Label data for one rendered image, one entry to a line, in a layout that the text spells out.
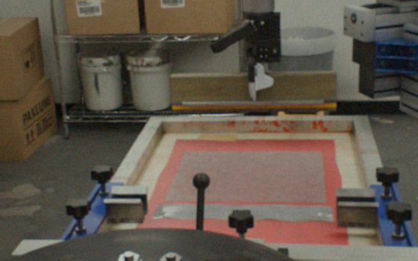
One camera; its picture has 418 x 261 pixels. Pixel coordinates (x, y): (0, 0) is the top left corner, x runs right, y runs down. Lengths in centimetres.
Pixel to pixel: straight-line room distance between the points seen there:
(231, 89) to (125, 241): 119
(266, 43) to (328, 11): 330
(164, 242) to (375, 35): 167
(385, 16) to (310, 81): 52
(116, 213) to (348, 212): 44
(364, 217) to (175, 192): 43
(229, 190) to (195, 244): 98
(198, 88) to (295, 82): 24
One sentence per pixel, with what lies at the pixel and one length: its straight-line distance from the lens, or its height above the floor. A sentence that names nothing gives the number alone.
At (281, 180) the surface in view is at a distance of 162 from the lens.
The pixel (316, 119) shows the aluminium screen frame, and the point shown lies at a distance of 192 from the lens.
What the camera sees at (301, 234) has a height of 96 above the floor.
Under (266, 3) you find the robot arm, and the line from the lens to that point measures 170.
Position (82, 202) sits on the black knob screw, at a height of 106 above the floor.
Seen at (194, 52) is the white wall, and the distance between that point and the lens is 511.
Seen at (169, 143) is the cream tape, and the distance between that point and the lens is 188.
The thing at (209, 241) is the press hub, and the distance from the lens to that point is 61.
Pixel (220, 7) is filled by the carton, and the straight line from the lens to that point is 453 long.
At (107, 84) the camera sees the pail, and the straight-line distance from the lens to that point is 489.
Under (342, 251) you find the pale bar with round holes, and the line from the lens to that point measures 116.
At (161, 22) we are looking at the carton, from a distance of 462.
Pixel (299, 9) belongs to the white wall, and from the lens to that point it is 500.
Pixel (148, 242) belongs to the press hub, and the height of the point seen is 131.
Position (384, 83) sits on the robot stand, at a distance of 227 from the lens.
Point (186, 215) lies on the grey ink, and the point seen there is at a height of 96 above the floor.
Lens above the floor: 159
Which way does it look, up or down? 18 degrees down
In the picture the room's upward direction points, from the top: 3 degrees counter-clockwise
